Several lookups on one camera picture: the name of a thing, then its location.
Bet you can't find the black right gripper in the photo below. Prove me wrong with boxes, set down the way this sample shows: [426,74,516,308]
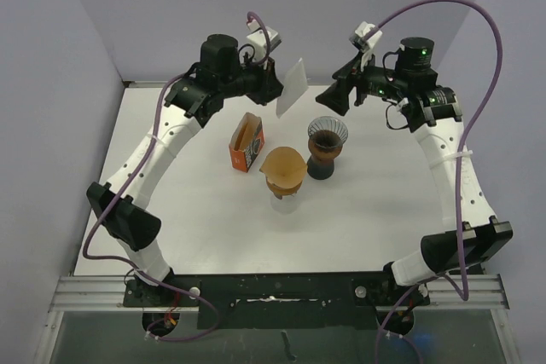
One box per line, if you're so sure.
[316,49,408,115]

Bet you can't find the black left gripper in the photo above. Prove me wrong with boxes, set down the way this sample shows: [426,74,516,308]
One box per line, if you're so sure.
[218,51,286,107]

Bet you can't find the white paper coffee filter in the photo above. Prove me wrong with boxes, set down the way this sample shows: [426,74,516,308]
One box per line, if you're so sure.
[276,58,308,118]

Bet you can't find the grey swirled glass dripper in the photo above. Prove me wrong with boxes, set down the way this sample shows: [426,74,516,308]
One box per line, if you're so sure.
[307,116,349,148]

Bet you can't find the orange coffee filter box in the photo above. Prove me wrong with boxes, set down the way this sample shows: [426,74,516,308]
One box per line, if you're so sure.
[229,113,265,173]

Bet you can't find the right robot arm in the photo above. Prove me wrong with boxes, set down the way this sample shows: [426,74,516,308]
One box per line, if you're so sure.
[316,36,513,303]

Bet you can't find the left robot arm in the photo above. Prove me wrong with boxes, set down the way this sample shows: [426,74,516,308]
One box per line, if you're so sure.
[86,28,283,305]

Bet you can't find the clear glass carafe wooden collar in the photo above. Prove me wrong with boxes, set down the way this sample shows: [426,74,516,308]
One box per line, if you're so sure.
[270,194,299,214]

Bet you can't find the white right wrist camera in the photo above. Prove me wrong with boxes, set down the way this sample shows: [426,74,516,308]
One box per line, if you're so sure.
[349,21,382,71]

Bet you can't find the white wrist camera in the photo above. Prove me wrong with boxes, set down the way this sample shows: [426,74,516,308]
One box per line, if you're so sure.
[349,21,382,71]
[247,19,282,61]

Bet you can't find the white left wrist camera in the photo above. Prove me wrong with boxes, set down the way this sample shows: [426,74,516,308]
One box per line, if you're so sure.
[247,19,282,61]

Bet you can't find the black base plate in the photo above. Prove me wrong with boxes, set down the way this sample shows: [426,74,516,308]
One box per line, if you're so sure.
[123,271,430,330]

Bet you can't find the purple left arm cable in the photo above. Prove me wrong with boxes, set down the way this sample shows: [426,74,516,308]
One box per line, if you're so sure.
[80,11,274,344]

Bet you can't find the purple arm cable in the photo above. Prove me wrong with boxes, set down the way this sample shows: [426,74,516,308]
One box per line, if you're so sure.
[80,11,274,344]
[362,0,504,364]

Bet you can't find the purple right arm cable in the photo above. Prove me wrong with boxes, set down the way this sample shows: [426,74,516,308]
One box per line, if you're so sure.
[362,0,504,364]

